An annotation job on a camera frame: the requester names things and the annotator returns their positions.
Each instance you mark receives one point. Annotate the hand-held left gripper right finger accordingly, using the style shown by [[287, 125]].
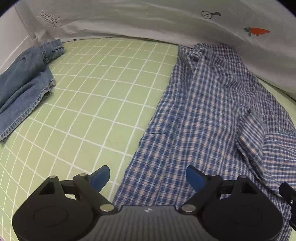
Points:
[[195, 179]]

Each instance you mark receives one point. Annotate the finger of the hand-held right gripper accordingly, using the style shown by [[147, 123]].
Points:
[[288, 191]]

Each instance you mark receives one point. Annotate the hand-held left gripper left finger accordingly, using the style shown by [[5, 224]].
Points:
[[101, 177]]

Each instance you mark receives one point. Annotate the blue plaid shirt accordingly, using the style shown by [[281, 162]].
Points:
[[97, 97], [208, 111]]

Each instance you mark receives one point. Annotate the blue denim jeans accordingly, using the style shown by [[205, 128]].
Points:
[[23, 81]]

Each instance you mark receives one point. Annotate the white board panel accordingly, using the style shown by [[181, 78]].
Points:
[[11, 55]]

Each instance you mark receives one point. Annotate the grey carrot printed sheet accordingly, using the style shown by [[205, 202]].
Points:
[[150, 18]]

